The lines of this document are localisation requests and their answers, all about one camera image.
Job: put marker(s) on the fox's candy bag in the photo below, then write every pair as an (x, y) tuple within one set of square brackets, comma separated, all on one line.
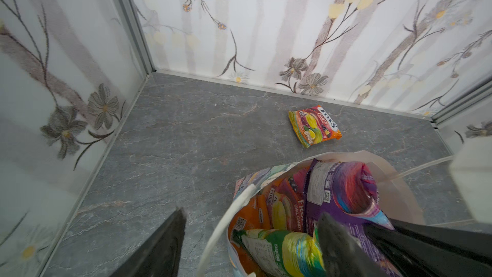
[(286, 201), (313, 126)]

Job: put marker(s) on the orange corn chips bag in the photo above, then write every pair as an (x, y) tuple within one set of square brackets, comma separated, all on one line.
[(254, 215)]

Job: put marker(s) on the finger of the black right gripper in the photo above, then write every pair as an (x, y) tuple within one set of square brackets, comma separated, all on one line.
[(417, 250)]

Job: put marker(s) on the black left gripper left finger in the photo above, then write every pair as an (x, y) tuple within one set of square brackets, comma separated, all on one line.
[(160, 254)]

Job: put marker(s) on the white floral paper bag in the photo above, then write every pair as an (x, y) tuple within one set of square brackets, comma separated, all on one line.
[(396, 199)]

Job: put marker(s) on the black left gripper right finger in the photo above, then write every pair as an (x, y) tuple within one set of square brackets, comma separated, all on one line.
[(341, 254)]

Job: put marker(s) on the purple snack packet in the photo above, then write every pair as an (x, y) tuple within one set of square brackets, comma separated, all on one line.
[(347, 192)]

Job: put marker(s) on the Fox's candy bag top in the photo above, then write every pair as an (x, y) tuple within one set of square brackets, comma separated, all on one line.
[(313, 126)]

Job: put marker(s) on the green Fox's spring tea bag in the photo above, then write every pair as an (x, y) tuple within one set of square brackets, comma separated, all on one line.
[(281, 252)]

